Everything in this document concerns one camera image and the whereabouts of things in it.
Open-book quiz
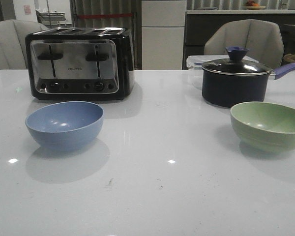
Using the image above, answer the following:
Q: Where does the beige chair on left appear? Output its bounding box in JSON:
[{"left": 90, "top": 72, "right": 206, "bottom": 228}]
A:
[{"left": 0, "top": 19, "right": 48, "bottom": 70}]

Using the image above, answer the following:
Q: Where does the black chrome four-slot toaster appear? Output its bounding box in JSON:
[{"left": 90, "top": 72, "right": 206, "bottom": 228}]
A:
[{"left": 25, "top": 27, "right": 135, "bottom": 101}]

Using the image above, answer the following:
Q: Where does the green bowl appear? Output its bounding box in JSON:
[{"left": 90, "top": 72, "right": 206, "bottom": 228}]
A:
[{"left": 230, "top": 101, "right": 295, "bottom": 153}]

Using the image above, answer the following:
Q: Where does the beige chair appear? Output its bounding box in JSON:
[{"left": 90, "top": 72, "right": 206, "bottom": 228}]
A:
[
  {"left": 0, "top": 19, "right": 48, "bottom": 70},
  {"left": 204, "top": 19, "right": 284, "bottom": 68}
]

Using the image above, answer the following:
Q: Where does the dark blue saucepan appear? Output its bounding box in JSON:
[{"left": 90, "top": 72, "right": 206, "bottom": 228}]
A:
[{"left": 202, "top": 63, "right": 295, "bottom": 108}]

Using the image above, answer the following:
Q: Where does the glass pot lid blue knob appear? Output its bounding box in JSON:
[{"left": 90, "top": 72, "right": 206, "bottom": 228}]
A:
[{"left": 202, "top": 46, "right": 271, "bottom": 75}]

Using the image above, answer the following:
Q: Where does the blue bowl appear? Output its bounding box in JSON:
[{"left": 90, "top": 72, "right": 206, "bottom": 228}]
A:
[{"left": 25, "top": 101, "right": 104, "bottom": 151}]

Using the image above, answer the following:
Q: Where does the white cabinet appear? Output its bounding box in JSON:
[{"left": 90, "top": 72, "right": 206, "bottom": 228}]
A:
[{"left": 142, "top": 0, "right": 187, "bottom": 70}]

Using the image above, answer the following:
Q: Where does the fruit bowl on counter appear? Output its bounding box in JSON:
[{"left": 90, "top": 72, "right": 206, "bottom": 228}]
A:
[{"left": 243, "top": 0, "right": 266, "bottom": 10}]

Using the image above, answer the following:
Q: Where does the clear plastic food container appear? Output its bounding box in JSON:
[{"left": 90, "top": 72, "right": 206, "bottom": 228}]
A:
[{"left": 186, "top": 55, "right": 257, "bottom": 72}]

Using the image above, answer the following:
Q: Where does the dark counter unit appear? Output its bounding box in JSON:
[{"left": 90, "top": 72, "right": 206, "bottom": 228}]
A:
[{"left": 182, "top": 9, "right": 295, "bottom": 69}]

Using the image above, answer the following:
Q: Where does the beige chair on right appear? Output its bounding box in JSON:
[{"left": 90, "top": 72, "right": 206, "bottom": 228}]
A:
[{"left": 204, "top": 19, "right": 284, "bottom": 68}]

